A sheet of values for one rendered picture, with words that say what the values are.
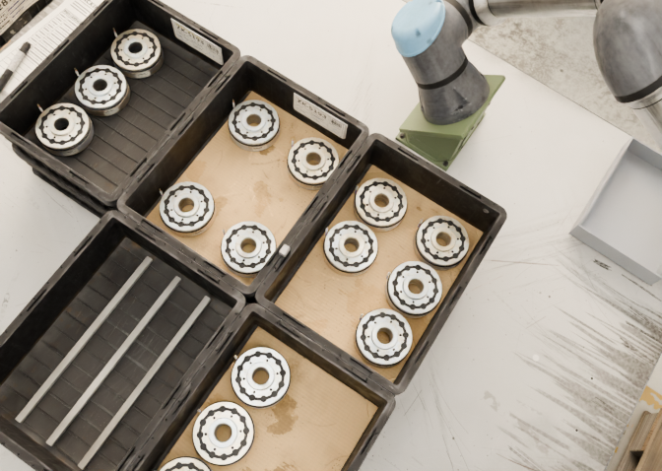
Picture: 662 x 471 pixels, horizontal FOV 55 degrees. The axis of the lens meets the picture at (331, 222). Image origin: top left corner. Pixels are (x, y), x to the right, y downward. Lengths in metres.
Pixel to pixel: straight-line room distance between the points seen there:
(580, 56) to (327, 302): 1.76
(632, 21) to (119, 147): 0.94
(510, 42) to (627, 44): 1.61
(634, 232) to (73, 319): 1.18
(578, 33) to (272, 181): 1.75
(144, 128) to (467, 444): 0.90
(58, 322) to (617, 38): 1.03
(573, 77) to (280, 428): 1.88
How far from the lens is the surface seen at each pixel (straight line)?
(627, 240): 1.55
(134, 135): 1.37
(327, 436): 1.18
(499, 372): 1.38
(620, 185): 1.60
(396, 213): 1.25
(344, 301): 1.21
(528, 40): 2.67
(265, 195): 1.28
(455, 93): 1.37
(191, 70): 1.43
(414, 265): 1.22
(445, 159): 1.49
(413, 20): 1.32
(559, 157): 1.59
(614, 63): 1.06
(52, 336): 1.27
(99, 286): 1.27
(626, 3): 1.06
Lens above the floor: 2.00
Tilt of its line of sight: 69 degrees down
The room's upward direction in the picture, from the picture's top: 11 degrees clockwise
